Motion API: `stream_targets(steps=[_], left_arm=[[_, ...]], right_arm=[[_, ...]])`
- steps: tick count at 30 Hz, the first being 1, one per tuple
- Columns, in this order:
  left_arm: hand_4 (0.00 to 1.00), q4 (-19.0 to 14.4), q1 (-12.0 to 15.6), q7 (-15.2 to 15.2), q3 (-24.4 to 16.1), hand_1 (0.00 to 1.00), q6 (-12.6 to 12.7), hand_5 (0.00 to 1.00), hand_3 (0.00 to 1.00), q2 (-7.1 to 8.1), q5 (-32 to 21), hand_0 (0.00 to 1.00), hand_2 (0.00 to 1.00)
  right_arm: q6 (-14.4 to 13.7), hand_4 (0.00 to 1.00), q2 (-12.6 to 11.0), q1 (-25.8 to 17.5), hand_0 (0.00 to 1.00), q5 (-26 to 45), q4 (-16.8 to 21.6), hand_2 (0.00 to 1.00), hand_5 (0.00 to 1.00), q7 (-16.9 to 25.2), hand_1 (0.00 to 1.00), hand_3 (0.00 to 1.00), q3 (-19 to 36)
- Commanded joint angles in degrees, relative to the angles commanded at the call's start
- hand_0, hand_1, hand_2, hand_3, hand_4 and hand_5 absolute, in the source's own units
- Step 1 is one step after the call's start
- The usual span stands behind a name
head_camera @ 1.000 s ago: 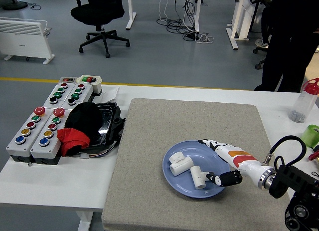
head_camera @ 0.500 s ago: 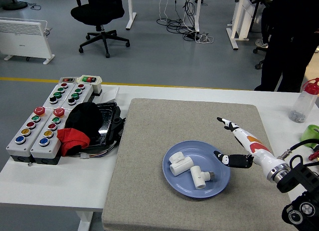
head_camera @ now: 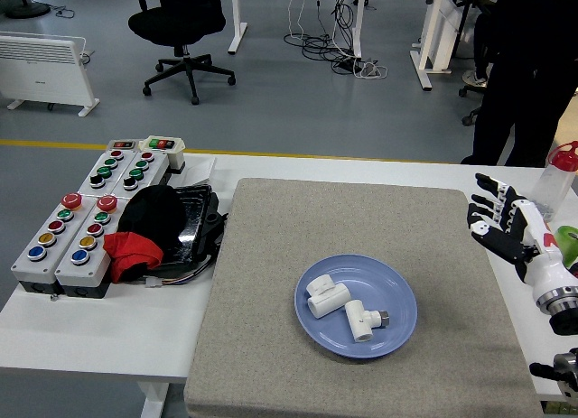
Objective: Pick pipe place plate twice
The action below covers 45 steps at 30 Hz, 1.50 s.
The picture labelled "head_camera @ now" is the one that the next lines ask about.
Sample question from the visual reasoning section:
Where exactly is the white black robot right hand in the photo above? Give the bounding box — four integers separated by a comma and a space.
466, 172, 578, 304

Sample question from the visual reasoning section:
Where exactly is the white pipe tee metal thread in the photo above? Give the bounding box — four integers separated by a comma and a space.
344, 299, 392, 345

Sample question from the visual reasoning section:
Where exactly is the white plastic pipe tee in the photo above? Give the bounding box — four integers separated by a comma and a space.
304, 275, 350, 320

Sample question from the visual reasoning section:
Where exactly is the blue round plate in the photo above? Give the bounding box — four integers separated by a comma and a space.
294, 254, 418, 359

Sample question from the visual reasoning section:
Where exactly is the green tape roll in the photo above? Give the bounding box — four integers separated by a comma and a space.
555, 225, 578, 265

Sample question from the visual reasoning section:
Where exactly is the clear bottle red cap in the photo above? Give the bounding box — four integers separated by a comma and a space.
530, 141, 578, 221

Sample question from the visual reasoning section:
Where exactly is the black chair base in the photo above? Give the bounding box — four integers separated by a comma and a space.
458, 84, 485, 127

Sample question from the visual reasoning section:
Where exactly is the person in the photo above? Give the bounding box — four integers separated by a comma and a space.
461, 9, 496, 88
460, 0, 578, 168

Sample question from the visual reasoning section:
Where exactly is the grey-brown mat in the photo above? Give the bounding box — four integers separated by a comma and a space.
183, 177, 543, 418

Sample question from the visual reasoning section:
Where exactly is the white desk leg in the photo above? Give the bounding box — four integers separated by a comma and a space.
350, 0, 365, 60
227, 0, 248, 56

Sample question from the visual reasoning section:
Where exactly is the black plastic tray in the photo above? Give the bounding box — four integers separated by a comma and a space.
146, 183, 228, 275

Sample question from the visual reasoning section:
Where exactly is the white paper tray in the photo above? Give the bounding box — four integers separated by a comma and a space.
179, 155, 217, 187

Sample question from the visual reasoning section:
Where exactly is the black cloth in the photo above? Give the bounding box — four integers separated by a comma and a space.
116, 185, 187, 253

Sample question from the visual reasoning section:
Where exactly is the red cloth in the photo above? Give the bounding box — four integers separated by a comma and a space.
102, 231, 164, 284

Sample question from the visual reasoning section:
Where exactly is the button box with black knob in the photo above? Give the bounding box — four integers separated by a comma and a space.
110, 149, 169, 198
77, 147, 136, 198

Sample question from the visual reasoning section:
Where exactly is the black office chair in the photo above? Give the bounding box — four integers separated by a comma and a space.
127, 0, 238, 106

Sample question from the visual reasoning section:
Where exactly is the white table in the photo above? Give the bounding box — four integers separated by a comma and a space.
0, 152, 578, 418

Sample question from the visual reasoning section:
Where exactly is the button box with emergency stop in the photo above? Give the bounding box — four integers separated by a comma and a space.
9, 191, 98, 295
53, 194, 132, 300

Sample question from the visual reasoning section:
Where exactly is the white panel heater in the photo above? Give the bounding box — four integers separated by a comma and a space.
0, 32, 100, 118

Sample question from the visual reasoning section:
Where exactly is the black round stand base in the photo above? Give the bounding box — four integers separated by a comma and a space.
4, 0, 51, 20

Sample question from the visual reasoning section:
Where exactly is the white desk frame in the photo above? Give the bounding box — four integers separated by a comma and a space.
409, 0, 476, 92

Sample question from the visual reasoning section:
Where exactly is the black floor cable bundle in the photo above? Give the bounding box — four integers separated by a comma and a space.
283, 0, 362, 75

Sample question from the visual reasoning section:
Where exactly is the white hanging cable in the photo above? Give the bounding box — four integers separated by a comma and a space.
288, 0, 309, 41

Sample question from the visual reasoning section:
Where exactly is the wire bundle with white connector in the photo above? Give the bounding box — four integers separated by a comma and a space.
143, 253, 217, 289

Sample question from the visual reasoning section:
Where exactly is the white red-green switch box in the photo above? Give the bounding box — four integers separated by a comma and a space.
137, 135, 186, 173

